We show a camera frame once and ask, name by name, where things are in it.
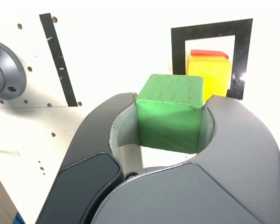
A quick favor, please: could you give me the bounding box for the green cube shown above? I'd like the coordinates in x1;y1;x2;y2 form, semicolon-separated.
135;74;204;154

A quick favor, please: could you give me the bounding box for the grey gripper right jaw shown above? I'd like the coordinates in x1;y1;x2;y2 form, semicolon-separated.
91;94;280;224

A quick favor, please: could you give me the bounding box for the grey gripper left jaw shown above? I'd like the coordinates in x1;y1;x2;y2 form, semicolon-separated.
36;92;143;224

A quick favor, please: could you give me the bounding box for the black tape strip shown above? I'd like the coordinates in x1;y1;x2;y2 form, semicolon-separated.
39;13;78;107

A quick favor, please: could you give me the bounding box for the red cube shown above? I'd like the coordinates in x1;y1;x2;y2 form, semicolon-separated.
190;49;230;60

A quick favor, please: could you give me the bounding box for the yellow cube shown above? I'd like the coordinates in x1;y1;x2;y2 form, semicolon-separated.
186;55;232;102

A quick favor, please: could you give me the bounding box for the black tape square outline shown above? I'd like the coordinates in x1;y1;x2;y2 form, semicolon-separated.
170;18;253;101

